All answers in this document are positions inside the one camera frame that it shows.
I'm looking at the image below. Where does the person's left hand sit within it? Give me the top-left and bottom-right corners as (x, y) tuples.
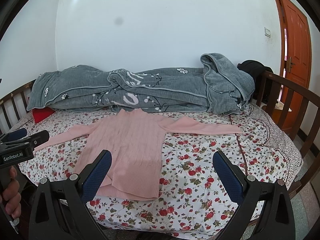
(1, 166), (21, 219)

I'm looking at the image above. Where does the floral bed sheet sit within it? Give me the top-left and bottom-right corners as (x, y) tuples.
(12, 105), (303, 239)

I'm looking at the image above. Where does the pink knit sweater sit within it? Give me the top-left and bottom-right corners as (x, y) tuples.
(35, 109), (241, 201)

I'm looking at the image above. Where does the red pillow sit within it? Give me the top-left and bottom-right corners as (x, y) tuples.
(32, 107), (55, 124)

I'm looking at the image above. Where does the dark wooden bed frame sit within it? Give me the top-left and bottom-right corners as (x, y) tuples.
(0, 70), (320, 201)

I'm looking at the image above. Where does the black garment on footboard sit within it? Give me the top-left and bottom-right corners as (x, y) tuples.
(237, 60), (273, 103)

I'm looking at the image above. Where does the grey floral blanket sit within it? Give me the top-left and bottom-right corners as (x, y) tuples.
(27, 53), (255, 115)

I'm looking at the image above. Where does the orange wooden door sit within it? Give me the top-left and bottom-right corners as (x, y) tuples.
(275, 0), (312, 88)

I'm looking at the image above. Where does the white wall switch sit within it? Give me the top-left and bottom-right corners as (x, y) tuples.
(264, 28), (271, 37)

